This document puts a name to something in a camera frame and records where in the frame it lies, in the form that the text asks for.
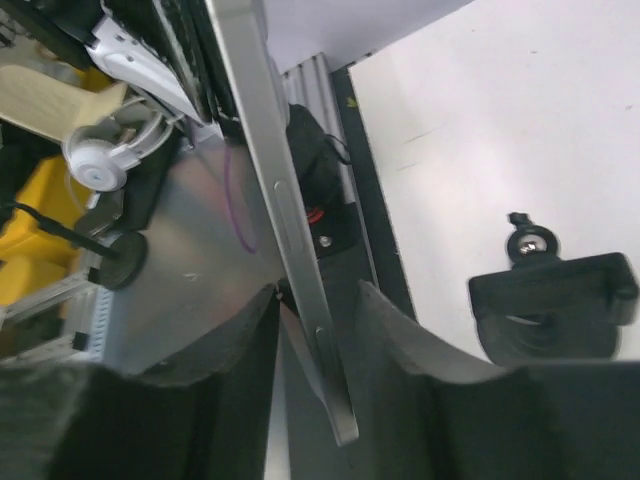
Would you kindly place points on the yellow plastic bin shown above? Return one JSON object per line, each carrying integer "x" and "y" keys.
{"x": 37, "y": 113}

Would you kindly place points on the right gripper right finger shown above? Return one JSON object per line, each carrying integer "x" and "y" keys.
{"x": 426, "y": 410}

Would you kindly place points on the black smartphone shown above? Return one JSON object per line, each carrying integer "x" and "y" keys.
{"x": 262, "y": 106}

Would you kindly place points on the white headphones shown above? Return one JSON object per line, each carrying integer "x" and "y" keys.
{"x": 100, "y": 155}

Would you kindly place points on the black round microphone base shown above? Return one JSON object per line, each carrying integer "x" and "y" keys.
{"x": 122, "y": 261}

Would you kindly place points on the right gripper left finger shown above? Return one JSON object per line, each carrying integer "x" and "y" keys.
{"x": 205, "y": 415}

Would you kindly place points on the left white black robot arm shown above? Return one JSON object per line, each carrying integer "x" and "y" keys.
{"x": 168, "y": 50}

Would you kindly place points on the black round phone stand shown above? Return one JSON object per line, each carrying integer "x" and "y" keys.
{"x": 547, "y": 308}

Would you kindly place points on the left white cable duct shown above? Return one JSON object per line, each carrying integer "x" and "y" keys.
{"x": 100, "y": 323}

